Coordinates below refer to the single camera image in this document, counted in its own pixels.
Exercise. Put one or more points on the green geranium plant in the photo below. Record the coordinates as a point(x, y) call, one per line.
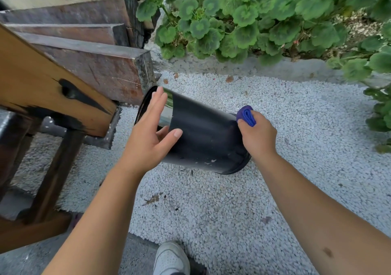
point(244, 15)

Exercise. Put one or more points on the person's left forearm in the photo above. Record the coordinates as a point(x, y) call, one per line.
point(94, 229)

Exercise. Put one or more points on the long dark wooden beam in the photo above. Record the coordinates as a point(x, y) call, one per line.
point(76, 11)

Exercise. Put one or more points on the purple microfibre cloth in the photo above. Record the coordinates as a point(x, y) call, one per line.
point(246, 115)

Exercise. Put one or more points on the wooden bench with backrest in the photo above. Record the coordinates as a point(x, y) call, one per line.
point(30, 73)

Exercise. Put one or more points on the thin reddish wooden beam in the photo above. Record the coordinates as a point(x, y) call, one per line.
point(76, 33)

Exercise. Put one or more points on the thick dark wooden beam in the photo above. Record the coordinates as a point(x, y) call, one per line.
point(100, 70)

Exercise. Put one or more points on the person's right hand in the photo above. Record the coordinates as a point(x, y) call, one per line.
point(259, 140)

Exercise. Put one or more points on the grey concrete garden curb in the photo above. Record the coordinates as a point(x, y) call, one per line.
point(275, 70)

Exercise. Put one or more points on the black bucket with metal rim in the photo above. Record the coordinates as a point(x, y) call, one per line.
point(207, 131)

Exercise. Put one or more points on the person's right forearm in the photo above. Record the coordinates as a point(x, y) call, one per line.
point(320, 222)

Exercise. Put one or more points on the person's left hand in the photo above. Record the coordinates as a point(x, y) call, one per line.
point(146, 149)

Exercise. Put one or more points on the person's white shoe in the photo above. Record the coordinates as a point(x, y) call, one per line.
point(169, 261)

